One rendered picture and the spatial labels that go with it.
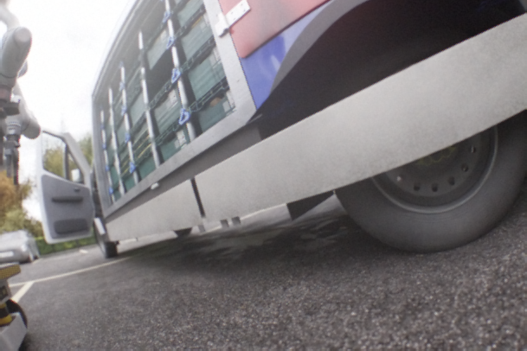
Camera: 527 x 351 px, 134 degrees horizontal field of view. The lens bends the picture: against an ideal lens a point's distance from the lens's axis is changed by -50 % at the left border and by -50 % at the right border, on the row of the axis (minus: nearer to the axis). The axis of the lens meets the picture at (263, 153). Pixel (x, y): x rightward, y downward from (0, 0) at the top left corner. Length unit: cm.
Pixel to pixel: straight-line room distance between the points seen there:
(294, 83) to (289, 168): 24
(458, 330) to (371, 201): 44
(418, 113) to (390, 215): 31
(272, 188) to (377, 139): 34
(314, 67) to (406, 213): 49
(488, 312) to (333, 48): 69
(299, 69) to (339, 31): 16
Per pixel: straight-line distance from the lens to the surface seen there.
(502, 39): 68
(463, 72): 60
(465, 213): 73
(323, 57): 63
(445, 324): 50
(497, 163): 75
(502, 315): 50
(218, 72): 114
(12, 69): 91
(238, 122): 76
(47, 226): 364
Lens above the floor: 35
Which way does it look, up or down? 10 degrees up
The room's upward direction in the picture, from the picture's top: 18 degrees counter-clockwise
